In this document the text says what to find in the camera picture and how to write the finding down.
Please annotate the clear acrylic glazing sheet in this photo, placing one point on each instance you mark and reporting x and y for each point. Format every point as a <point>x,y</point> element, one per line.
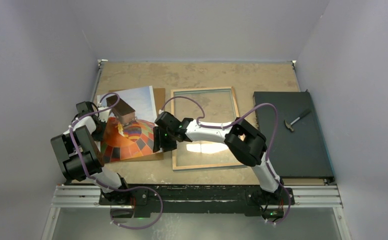
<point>204,132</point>

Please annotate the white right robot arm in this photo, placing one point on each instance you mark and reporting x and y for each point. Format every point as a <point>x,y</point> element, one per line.
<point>246,143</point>

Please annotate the small black hammer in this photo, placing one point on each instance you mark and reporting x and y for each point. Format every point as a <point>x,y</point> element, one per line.
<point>289,125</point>

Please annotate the brown cardboard backing board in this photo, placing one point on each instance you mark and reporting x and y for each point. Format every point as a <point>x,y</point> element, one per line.
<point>159,99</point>

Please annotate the blue wooden picture frame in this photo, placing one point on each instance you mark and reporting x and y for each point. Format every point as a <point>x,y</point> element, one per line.
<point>204,129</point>

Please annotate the dark green flat box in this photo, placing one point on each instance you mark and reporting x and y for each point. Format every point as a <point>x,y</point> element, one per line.
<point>302,153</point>

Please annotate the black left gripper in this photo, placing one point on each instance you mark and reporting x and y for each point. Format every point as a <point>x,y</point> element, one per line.
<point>98,137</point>

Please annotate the aluminium front rail frame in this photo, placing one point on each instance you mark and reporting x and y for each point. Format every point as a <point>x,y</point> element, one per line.
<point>317,214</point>

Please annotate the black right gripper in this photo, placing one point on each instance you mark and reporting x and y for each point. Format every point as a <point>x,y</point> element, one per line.
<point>159,142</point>

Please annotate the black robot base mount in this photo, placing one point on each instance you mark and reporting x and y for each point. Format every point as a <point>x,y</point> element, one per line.
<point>249,200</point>

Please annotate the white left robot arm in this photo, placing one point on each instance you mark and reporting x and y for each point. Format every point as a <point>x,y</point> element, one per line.
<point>78,155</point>

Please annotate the hot air balloon photo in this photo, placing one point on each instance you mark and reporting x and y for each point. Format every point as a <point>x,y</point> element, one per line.
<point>127,129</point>

